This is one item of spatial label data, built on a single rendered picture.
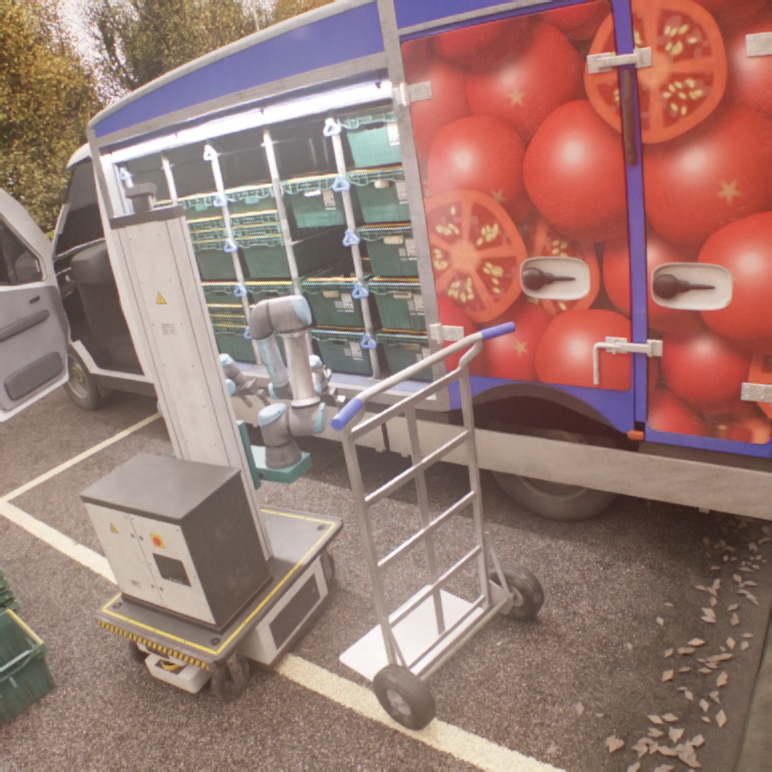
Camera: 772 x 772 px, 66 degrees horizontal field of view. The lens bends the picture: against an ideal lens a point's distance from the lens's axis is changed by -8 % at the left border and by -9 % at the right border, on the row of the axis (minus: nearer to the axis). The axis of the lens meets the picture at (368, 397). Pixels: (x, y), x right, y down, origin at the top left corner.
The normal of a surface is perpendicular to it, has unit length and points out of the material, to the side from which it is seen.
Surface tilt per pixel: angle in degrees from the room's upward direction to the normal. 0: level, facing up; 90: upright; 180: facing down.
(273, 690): 0
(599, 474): 90
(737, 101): 90
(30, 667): 93
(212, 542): 90
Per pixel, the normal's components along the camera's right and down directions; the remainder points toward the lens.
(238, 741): -0.16, -0.91
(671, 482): -0.58, 0.40
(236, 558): 0.87, 0.05
